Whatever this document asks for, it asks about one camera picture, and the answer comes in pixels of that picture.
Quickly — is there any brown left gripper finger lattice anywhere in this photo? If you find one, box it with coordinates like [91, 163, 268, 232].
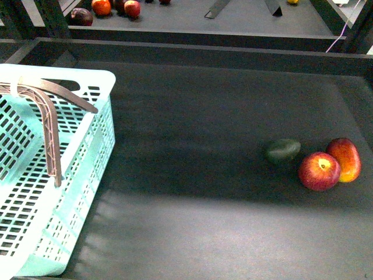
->
[1, 82, 62, 187]

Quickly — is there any brown left gripper finger curved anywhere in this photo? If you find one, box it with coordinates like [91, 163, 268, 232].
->
[17, 76, 98, 114]

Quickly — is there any light blue plastic basket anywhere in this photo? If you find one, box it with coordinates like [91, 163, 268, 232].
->
[1, 64, 116, 279]

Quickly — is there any red apple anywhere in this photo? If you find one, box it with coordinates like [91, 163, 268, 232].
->
[298, 152, 341, 191]
[124, 1, 141, 19]

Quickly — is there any red apple on shelf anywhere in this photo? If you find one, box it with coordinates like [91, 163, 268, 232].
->
[124, 1, 141, 19]

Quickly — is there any dark purple fruit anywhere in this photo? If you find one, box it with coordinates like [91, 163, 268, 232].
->
[70, 8, 93, 26]

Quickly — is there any black rear display tray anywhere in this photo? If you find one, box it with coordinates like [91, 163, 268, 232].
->
[69, 1, 349, 52]

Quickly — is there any black display tray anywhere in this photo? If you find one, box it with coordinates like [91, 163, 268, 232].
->
[1, 38, 372, 279]
[69, 1, 349, 52]

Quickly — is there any orange fruit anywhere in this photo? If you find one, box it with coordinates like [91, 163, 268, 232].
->
[91, 0, 111, 16]

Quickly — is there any dark red fruit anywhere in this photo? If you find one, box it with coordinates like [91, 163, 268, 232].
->
[112, 0, 126, 15]

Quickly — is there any black front display tray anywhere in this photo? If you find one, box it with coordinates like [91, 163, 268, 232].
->
[1, 38, 372, 279]

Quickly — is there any green avocado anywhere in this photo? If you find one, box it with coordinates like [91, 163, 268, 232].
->
[265, 138, 301, 165]

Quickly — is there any black triangular divider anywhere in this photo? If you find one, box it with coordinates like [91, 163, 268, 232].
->
[265, 0, 283, 17]

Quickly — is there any red yellow mango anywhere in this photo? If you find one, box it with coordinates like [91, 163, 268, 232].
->
[326, 138, 362, 183]

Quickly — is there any white pink cable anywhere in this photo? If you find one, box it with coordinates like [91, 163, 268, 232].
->
[325, 0, 362, 54]

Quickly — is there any black perforated rack post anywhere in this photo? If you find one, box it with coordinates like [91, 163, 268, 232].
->
[342, 1, 372, 54]

